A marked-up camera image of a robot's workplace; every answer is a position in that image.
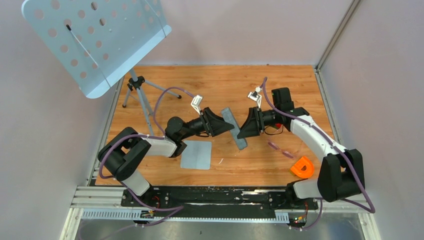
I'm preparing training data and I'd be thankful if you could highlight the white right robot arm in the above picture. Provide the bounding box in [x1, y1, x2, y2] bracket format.
[237, 87, 365, 209]

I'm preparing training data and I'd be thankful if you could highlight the light blue cleaning cloth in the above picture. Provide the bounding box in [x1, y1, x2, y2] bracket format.
[180, 140, 212, 170]

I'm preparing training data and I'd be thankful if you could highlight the orange tape dispenser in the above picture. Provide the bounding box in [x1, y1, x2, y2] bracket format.
[290, 156, 315, 179]

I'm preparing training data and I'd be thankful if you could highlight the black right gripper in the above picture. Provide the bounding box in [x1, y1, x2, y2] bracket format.
[236, 107, 281, 140]

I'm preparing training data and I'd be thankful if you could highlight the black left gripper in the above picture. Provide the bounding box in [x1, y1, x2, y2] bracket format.
[179, 107, 234, 141]

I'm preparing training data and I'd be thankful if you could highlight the grey glasses case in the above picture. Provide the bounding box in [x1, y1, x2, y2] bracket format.
[221, 107, 248, 151]

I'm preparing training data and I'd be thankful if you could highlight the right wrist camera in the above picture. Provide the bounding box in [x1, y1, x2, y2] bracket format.
[247, 86, 263, 108]

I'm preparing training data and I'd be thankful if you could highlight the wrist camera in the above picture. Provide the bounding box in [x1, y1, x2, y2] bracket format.
[190, 95, 203, 115]
[247, 86, 263, 108]

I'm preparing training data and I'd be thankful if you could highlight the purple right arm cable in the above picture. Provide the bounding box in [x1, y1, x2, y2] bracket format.
[259, 76, 377, 231]

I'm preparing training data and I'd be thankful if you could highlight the blue music stand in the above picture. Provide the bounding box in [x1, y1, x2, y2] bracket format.
[21, 0, 183, 137]

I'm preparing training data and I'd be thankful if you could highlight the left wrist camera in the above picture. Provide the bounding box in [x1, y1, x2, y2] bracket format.
[190, 95, 203, 115]

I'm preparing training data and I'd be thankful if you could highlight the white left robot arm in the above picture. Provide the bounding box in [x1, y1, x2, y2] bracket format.
[97, 107, 234, 207]

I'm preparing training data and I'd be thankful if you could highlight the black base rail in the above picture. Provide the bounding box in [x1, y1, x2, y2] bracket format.
[140, 185, 319, 219]

